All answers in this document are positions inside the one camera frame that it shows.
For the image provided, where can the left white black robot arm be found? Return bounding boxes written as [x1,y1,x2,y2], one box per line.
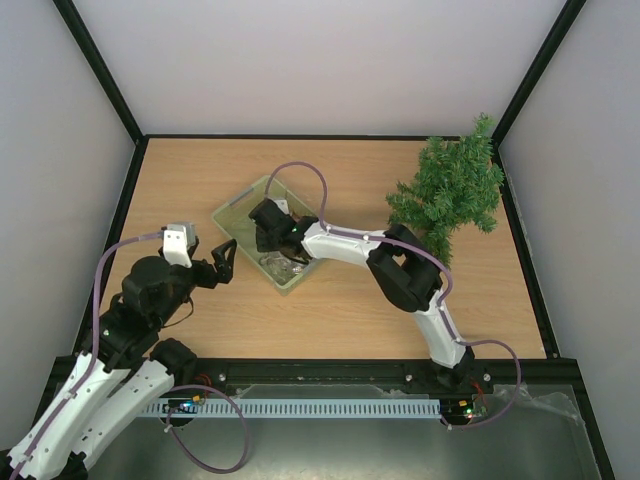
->
[1,231,237,479]

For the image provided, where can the small green christmas tree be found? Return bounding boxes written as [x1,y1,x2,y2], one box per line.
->
[386,113,505,266]

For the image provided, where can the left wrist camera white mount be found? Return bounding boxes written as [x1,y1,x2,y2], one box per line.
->
[161,222,196,269]

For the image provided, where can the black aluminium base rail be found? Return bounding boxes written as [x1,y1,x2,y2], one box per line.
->
[47,355,584,396]

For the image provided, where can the light green plastic basket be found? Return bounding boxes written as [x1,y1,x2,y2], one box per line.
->
[211,175,322,296]

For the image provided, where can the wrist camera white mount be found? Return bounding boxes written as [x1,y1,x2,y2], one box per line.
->
[273,199,290,215]
[161,222,196,269]

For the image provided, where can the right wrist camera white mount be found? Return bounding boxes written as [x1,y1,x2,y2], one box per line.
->
[273,199,290,215]

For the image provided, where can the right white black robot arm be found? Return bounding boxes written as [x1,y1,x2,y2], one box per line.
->
[248,198,474,392]

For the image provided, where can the light blue slotted cable duct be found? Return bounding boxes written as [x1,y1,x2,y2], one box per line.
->
[139,398,441,419]

